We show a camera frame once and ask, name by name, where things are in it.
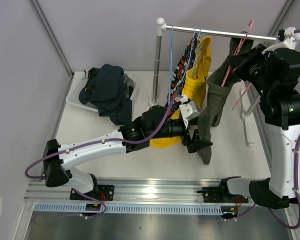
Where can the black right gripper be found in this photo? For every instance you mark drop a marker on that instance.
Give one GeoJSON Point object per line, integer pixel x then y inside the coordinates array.
{"type": "Point", "coordinates": [240, 63]}

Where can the olive green shorts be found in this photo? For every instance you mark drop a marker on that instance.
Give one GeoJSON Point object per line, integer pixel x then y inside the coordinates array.
{"type": "Point", "coordinates": [217, 95]}

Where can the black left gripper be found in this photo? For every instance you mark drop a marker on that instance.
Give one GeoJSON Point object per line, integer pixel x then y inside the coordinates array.
{"type": "Point", "coordinates": [195, 143]}

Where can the camouflage patterned shorts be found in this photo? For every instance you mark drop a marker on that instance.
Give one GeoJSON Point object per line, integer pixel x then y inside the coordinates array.
{"type": "Point", "coordinates": [185, 63]}

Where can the white steel clothes rack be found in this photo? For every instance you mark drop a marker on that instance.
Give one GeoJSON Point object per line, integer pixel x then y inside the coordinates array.
{"type": "Point", "coordinates": [161, 26]}

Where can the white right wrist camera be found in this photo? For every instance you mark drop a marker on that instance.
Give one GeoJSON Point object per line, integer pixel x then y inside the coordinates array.
{"type": "Point", "coordinates": [287, 38]}

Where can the pink wire hanger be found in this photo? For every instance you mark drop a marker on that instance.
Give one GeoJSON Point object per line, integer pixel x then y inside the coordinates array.
{"type": "Point", "coordinates": [237, 51]}
{"type": "Point", "coordinates": [242, 95]}

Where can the yellow shorts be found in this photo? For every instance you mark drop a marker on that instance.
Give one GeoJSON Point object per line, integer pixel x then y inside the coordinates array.
{"type": "Point", "coordinates": [195, 86]}

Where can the aluminium mounting rail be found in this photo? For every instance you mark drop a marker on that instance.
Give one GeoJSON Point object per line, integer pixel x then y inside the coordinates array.
{"type": "Point", "coordinates": [131, 190]}

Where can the white slotted cable duct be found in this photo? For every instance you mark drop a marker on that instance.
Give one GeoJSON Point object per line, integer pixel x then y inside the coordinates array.
{"type": "Point", "coordinates": [125, 208]}

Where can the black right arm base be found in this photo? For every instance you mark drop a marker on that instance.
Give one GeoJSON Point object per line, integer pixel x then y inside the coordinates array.
{"type": "Point", "coordinates": [220, 194]}

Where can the white perforated plastic basket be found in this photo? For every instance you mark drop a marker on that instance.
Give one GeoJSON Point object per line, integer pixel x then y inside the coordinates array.
{"type": "Point", "coordinates": [102, 91]}

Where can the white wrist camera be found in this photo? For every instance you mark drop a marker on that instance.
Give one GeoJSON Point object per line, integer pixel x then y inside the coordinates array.
{"type": "Point", "coordinates": [188, 109]}
{"type": "Point", "coordinates": [287, 38]}

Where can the dark navy shorts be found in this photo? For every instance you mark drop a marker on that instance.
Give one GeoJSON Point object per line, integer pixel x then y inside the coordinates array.
{"type": "Point", "coordinates": [122, 114]}

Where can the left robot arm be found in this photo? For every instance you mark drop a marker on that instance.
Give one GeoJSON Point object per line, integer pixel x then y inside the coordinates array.
{"type": "Point", "coordinates": [61, 159]}

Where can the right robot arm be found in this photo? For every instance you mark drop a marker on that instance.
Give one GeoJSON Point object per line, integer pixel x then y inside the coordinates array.
{"type": "Point", "coordinates": [274, 74]}

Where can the grey shorts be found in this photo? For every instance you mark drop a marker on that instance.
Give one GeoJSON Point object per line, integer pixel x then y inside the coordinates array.
{"type": "Point", "coordinates": [129, 85]}

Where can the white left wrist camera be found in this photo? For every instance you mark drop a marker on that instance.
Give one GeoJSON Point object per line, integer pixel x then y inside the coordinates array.
{"type": "Point", "coordinates": [188, 109]}

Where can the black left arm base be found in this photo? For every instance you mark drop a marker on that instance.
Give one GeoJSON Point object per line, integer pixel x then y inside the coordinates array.
{"type": "Point", "coordinates": [104, 193]}

